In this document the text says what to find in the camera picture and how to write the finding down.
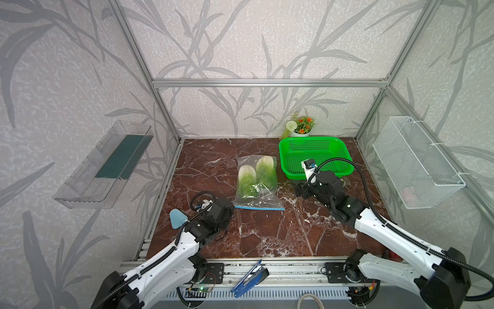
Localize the chinese cabbage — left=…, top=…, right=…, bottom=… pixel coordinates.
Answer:
left=255, top=156, right=278, bottom=192
left=237, top=165, right=259, bottom=199

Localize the clear zip-top bag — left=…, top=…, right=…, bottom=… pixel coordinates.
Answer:
left=233, top=154, right=285, bottom=211

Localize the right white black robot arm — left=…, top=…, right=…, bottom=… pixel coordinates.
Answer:
left=293, top=172, right=493, bottom=308

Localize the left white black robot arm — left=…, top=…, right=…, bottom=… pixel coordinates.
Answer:
left=91, top=198, right=235, bottom=308

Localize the light blue scraper tool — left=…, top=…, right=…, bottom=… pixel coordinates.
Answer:
left=169, top=209, right=189, bottom=230

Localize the green plastic basket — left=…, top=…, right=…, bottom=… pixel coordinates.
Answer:
left=279, top=136, right=352, bottom=180

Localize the small flower pot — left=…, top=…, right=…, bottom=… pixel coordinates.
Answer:
left=280, top=111, right=315, bottom=140

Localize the blue clip tool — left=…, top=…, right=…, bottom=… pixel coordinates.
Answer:
left=231, top=260, right=270, bottom=298

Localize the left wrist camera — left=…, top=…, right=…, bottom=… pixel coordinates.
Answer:
left=196, top=200, right=213, bottom=212

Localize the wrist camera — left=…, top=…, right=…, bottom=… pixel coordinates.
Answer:
left=196, top=200, right=213, bottom=212
left=301, top=159, right=317, bottom=184

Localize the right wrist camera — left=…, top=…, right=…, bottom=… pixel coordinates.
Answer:
left=301, top=159, right=317, bottom=184

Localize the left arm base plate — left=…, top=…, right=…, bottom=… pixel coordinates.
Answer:
left=189, top=263, right=225, bottom=285

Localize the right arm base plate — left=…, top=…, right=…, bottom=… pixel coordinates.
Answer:
left=320, top=262, right=377, bottom=287

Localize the white wire basket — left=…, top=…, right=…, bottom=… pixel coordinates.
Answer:
left=373, top=116, right=466, bottom=209

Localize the clear wall shelf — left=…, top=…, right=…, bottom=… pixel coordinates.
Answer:
left=54, top=121, right=154, bottom=209

